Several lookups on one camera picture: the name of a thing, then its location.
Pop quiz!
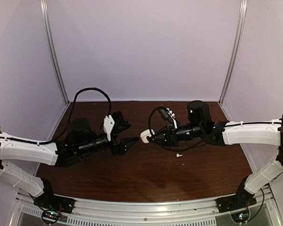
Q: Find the left aluminium frame post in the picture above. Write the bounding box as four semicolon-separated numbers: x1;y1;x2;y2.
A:
40;0;69;105

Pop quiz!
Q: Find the aluminium frame post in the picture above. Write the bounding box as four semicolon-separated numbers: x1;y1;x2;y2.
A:
40;0;69;105
218;0;248;105

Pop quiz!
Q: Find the white earbud charging case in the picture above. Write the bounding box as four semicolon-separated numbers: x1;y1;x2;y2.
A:
140;129;151;144

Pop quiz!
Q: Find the right aluminium frame post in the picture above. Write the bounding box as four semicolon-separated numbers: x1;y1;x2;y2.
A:
218;0;248;105

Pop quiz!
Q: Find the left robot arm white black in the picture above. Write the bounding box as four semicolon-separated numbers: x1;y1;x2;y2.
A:
0;115;139;209

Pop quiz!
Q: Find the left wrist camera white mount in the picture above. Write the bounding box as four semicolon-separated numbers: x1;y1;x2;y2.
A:
103;111;127;141

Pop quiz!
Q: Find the black camera cable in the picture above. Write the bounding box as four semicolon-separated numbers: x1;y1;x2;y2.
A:
37;88;113;145
147;107;217;152

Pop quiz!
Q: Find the left black camera cable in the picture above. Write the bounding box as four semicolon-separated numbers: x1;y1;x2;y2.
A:
37;88;113;145

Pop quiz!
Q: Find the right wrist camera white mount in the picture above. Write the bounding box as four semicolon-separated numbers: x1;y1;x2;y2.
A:
158;106;180;129

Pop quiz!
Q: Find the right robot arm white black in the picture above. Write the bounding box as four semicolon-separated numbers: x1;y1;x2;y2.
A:
140;100;283;208

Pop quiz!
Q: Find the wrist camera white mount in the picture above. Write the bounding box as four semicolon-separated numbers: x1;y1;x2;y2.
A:
158;106;180;129
103;111;127;141

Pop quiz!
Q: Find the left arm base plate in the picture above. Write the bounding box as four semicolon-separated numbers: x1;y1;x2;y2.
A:
33;194;75;214

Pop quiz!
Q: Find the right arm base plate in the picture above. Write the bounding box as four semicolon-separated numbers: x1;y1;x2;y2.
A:
216;194;257;213

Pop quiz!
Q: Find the right black camera cable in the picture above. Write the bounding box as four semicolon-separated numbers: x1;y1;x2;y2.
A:
147;107;217;152

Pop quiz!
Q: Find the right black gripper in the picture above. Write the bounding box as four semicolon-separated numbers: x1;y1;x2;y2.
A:
149;122;204;147

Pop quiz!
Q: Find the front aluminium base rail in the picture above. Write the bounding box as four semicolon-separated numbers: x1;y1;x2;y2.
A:
14;183;276;226

